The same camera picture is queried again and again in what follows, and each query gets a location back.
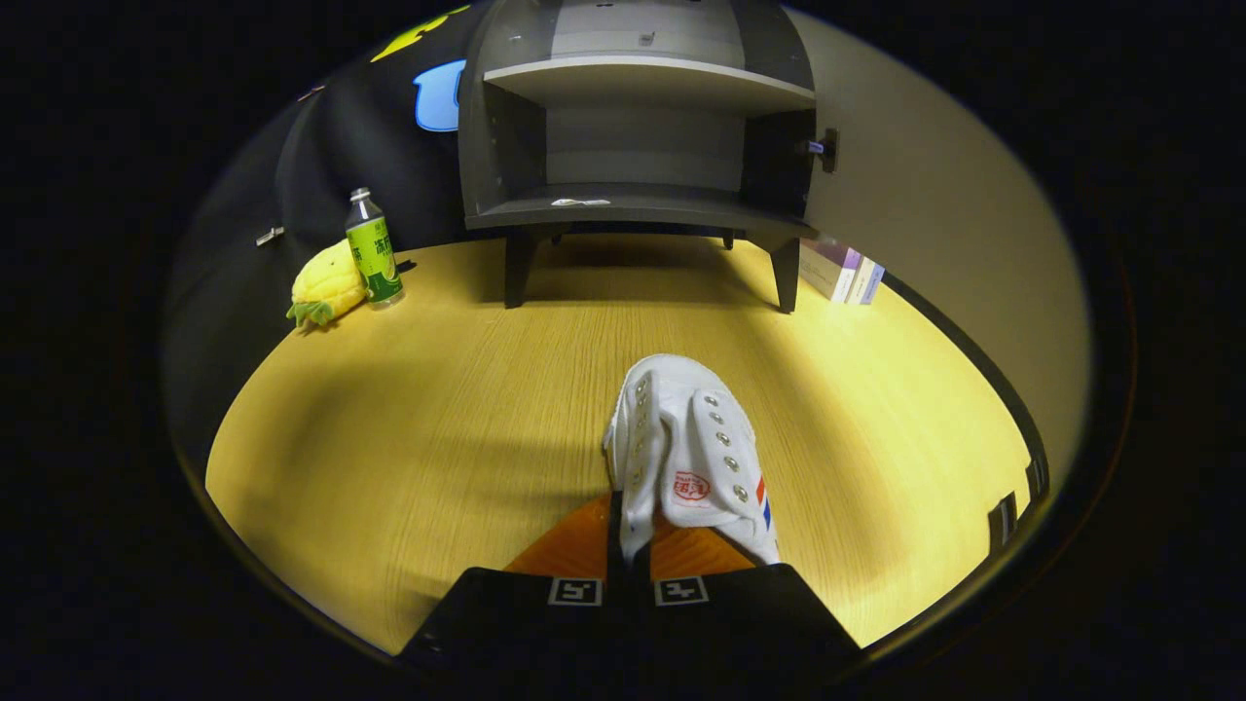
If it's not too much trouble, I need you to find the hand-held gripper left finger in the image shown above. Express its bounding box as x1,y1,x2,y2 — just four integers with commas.
399,492,629,673

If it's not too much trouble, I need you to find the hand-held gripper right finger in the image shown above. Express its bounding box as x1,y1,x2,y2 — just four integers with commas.
633,516,862,673

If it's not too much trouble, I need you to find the white canvas shoe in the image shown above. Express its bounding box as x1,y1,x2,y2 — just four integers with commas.
602,353,782,567

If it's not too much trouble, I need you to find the dark grey shoe cabinet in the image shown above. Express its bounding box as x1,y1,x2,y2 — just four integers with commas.
458,0,820,314

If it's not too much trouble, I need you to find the yellow pineapple plush toy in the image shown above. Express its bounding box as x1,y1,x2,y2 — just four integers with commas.
285,239,370,330

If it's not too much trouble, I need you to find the green label drink bottle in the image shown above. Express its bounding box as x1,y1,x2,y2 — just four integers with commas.
346,188,406,311

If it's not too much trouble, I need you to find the black backdrop cloth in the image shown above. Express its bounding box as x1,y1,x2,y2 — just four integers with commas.
161,0,488,468

